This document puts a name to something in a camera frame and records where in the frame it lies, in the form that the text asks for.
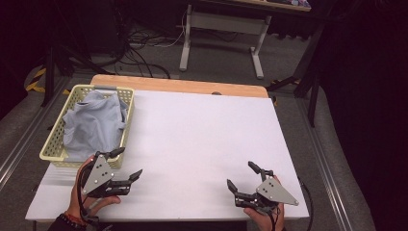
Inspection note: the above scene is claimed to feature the yellow black floor tape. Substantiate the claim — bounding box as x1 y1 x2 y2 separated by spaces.
25 65 48 94

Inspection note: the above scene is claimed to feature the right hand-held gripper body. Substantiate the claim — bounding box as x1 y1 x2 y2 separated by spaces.
234 174 300 216

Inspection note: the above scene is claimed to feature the black metal stand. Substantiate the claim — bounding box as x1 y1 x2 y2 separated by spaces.
268 23 325 128

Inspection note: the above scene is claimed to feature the beaded bracelet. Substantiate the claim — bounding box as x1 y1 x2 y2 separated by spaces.
62 211 90 229

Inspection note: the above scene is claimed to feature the person's left hand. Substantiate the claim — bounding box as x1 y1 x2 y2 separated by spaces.
65 155 122 223

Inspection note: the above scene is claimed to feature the yellow plastic basket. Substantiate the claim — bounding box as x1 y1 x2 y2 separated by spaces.
38 84 136 169

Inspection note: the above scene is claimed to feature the white metal stand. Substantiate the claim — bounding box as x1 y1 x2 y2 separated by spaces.
178 0 313 80

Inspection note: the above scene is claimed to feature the white cable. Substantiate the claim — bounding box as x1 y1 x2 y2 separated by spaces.
153 9 189 49

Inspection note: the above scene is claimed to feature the black tripod stand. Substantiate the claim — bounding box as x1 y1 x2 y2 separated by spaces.
40 42 114 109

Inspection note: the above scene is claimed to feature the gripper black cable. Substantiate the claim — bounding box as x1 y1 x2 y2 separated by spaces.
268 205 283 231
76 162 101 225

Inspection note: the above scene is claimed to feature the grey tank top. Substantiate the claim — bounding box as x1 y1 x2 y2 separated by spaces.
62 90 129 162

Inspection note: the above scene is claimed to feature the white table mat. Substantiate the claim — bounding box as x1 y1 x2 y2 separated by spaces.
25 90 310 222

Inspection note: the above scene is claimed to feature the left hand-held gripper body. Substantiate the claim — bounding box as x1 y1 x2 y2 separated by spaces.
80 153 133 198

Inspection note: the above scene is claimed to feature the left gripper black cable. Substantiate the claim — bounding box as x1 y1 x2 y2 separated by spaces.
76 162 101 225

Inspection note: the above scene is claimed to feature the tangle of black floor cables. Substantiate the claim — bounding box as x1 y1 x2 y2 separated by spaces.
92 13 172 80

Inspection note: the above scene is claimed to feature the black cable at table edge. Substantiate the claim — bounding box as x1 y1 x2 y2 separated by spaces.
297 176 315 231

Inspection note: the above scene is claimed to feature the person's right hand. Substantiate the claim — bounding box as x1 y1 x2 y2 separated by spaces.
242 174 287 231

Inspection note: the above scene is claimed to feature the metal floor rail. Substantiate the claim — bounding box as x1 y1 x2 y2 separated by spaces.
0 75 70 191
295 95 354 231

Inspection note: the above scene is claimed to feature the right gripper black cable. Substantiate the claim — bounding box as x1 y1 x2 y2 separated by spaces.
268 205 283 231

